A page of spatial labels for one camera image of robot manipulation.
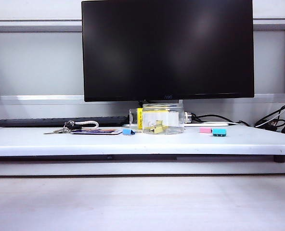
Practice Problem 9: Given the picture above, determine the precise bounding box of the teal binder clip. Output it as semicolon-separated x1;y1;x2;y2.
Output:
212;128;227;137

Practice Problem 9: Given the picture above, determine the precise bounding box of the black monitor cable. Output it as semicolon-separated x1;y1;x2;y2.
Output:
194;114;251;126

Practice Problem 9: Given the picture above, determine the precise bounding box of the white raised desk board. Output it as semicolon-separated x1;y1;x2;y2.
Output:
0;126;285;156

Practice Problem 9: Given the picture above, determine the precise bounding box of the black computer monitor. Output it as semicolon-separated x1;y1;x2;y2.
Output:
81;0;255;103

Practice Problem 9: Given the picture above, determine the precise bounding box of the silver keys bunch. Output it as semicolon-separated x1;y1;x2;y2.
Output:
43;128;71;135

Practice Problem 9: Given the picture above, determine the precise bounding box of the purple orange key card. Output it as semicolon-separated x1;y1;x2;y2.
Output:
70;128;123;135

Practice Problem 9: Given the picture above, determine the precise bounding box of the black key ring clasp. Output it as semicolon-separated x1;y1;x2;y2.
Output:
63;119;82;130

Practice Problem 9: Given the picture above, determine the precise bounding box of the grey cubicle partition panel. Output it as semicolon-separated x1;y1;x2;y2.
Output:
0;14;285;121

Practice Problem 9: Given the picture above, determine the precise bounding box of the clear plastic jar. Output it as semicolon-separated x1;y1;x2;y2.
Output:
142;103;184;134

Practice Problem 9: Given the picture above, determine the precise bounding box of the clear bottle yellow label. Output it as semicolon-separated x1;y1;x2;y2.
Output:
129;107;194;130

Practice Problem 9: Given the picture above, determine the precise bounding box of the white rope lanyard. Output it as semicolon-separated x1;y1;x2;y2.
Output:
74;120;100;129

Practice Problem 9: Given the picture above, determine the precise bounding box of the black keyboard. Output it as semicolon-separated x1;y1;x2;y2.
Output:
0;116;129;128

